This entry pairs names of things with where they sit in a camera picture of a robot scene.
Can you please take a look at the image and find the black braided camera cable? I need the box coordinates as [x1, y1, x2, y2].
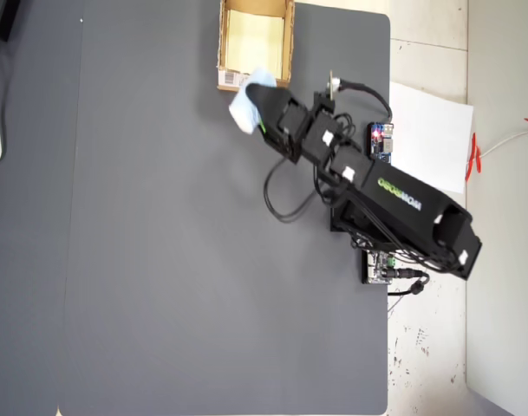
[337, 80, 394, 123]

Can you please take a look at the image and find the black power cable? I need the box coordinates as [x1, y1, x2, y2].
[387, 267, 432, 298]

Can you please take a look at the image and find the black flat object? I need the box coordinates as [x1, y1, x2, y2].
[0, 0, 24, 43]

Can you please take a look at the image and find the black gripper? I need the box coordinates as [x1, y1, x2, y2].
[244, 82, 339, 166]

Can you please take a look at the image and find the blue circuit board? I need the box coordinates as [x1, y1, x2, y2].
[367, 122, 396, 164]

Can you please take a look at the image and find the open cardboard box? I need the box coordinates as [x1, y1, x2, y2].
[216, 0, 297, 93]

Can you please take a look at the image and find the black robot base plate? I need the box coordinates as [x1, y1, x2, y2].
[329, 201, 380, 251]

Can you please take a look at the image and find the white motor controller board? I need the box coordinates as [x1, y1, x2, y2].
[360, 249, 400, 286]

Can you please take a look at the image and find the small wrist camera board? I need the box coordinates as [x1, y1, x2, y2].
[325, 70, 342, 100]

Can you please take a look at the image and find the dark grey table mat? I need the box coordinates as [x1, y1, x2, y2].
[56, 0, 392, 416]

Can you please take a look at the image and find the thin white cable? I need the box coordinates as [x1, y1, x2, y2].
[479, 128, 528, 159]

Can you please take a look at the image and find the yellow paper sheet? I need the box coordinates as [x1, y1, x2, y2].
[225, 9, 286, 80]

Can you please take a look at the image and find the white paper sheet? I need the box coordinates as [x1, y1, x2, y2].
[389, 81, 475, 195]

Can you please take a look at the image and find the black servo cable loop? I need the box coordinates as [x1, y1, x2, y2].
[263, 156, 323, 224]

